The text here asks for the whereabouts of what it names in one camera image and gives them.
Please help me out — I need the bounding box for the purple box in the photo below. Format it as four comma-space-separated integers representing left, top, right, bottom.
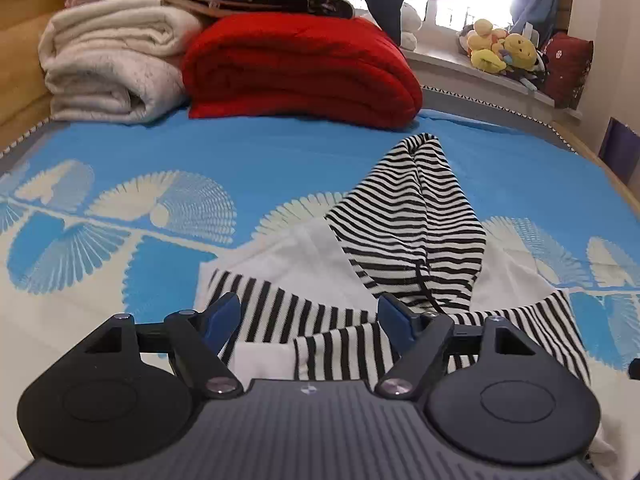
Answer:
599, 117, 640, 181

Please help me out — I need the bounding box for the white striped small garment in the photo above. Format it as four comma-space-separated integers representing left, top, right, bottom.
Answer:
197, 132, 618, 471

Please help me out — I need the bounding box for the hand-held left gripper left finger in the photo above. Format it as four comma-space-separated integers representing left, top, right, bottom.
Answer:
70, 292, 246, 401

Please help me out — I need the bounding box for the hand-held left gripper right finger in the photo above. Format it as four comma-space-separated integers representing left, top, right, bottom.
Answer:
375, 294, 548, 401

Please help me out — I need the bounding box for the red folded blanket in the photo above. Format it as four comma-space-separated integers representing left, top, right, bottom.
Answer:
181, 14, 425, 130

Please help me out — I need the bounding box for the white window sill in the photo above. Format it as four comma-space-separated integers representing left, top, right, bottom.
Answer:
400, 45, 583, 121

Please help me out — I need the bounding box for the white plush toy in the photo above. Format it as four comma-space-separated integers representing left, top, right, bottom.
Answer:
400, 2, 424, 51

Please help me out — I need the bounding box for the cream folded blanket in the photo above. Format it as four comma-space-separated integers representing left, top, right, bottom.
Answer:
39, 0, 203, 125

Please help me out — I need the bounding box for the red cushion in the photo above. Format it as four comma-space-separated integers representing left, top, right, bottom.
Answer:
542, 32, 595, 110

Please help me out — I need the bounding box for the blue cream patterned bed sheet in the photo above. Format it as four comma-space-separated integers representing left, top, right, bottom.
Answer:
0, 109, 640, 480

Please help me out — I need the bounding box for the dark blue shark plush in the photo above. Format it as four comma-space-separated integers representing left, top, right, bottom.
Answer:
320, 0, 451, 46

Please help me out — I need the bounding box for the dark patterned folded quilt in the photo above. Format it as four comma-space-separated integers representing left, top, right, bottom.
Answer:
165, 0, 357, 21

